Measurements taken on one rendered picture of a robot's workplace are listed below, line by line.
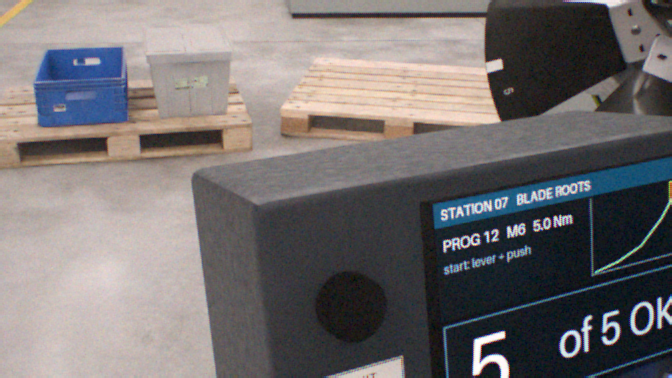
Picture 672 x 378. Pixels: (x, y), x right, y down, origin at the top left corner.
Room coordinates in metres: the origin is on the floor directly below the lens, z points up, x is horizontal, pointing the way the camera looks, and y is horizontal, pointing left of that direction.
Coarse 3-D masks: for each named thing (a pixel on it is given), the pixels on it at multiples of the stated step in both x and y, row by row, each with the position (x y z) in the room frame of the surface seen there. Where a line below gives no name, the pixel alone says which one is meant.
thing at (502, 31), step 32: (512, 0) 1.27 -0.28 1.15; (544, 0) 1.22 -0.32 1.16; (512, 32) 1.25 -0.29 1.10; (544, 32) 1.20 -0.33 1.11; (576, 32) 1.17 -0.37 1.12; (608, 32) 1.14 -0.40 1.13; (512, 64) 1.23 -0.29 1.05; (544, 64) 1.19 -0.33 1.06; (576, 64) 1.16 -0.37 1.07; (608, 64) 1.13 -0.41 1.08; (512, 96) 1.22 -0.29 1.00; (544, 96) 1.18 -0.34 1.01
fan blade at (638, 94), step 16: (624, 80) 1.00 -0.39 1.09; (640, 80) 1.00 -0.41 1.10; (656, 80) 0.99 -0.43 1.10; (608, 96) 0.99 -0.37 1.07; (624, 96) 0.98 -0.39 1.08; (640, 96) 0.98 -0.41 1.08; (656, 96) 0.98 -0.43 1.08; (624, 112) 0.97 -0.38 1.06; (640, 112) 0.97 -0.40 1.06; (656, 112) 0.97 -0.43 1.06
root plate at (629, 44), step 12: (636, 0) 1.12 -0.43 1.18; (612, 12) 1.14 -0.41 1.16; (624, 12) 1.13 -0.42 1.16; (636, 12) 1.12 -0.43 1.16; (612, 24) 1.14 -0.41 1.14; (624, 24) 1.13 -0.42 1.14; (636, 24) 1.12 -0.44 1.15; (648, 24) 1.11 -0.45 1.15; (624, 36) 1.13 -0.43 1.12; (636, 36) 1.12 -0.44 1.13; (648, 36) 1.11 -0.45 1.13; (624, 48) 1.13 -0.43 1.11; (636, 48) 1.12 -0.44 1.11; (648, 48) 1.11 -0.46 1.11; (636, 60) 1.12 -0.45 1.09
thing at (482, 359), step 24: (504, 312) 0.30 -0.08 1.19; (528, 312) 0.30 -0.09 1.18; (456, 336) 0.29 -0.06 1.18; (480, 336) 0.29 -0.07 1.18; (504, 336) 0.30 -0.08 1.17; (528, 336) 0.30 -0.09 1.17; (456, 360) 0.28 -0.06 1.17; (480, 360) 0.29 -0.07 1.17; (504, 360) 0.29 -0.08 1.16; (528, 360) 0.30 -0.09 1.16
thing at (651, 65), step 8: (656, 40) 1.03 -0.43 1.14; (664, 40) 1.03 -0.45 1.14; (656, 48) 1.03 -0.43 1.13; (664, 48) 1.03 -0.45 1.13; (648, 56) 1.02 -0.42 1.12; (656, 56) 1.02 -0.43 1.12; (648, 64) 1.01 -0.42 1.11; (656, 64) 1.01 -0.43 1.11; (664, 64) 1.01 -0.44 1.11; (656, 72) 1.01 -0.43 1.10; (664, 72) 1.01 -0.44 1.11
